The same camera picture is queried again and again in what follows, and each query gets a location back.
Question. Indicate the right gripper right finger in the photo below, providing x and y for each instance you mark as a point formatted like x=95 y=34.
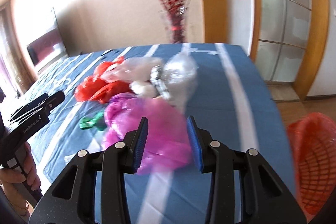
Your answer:
x=242 y=179

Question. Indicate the black white patterned wrapper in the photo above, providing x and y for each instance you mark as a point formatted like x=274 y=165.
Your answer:
x=157 y=81

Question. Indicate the pink white plastic bag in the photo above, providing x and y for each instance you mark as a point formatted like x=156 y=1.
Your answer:
x=131 y=69

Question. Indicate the clear glass vase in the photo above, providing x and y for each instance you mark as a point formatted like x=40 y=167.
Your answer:
x=175 y=25

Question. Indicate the magenta plastic bag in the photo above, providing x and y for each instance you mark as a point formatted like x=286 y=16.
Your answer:
x=167 y=146

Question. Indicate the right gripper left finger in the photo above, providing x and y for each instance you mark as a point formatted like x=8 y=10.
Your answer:
x=71 y=197

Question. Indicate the clear plastic bag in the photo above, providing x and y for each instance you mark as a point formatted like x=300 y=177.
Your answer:
x=179 y=78

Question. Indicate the frosted glass sliding door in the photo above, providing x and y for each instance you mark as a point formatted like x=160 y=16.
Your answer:
x=283 y=38

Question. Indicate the red plastic waste basket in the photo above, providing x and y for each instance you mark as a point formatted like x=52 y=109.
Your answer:
x=312 y=142

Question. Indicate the person's left hand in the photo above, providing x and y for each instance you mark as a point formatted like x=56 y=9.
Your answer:
x=9 y=177

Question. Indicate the orange red plastic bag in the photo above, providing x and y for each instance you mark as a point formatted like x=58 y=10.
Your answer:
x=94 y=88

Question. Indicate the dark green plastic bag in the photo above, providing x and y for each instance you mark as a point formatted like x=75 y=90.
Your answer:
x=97 y=121

